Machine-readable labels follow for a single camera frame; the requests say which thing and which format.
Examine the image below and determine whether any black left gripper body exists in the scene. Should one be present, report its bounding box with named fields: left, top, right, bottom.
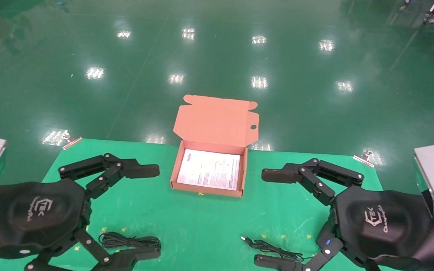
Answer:
left=0, top=178, right=92, bottom=264

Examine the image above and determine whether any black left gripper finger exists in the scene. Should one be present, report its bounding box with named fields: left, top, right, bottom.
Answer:
left=58, top=153, right=160, bottom=200
left=25, top=230, right=162, bottom=271

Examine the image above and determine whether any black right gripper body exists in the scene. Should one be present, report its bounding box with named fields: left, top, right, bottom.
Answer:
left=316, top=186, right=434, bottom=271

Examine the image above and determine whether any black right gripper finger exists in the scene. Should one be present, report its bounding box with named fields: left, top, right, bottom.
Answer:
left=261, top=158, right=364, bottom=206
left=254, top=247, right=353, bottom=271

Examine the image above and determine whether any black data cable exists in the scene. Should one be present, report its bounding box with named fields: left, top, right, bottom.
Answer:
left=99, top=232, right=162, bottom=250

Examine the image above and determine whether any open brown cardboard box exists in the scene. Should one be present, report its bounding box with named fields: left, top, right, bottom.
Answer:
left=170, top=94, right=260, bottom=198

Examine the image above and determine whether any silver binder clip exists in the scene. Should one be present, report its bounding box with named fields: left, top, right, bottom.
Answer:
left=353, top=150, right=375, bottom=168
left=63, top=132, right=83, bottom=150

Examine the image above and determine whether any green table mat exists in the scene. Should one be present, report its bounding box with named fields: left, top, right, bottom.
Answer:
left=0, top=139, right=415, bottom=271

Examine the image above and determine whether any white printed instruction sheet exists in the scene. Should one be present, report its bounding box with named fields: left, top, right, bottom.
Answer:
left=177, top=149, right=241, bottom=190

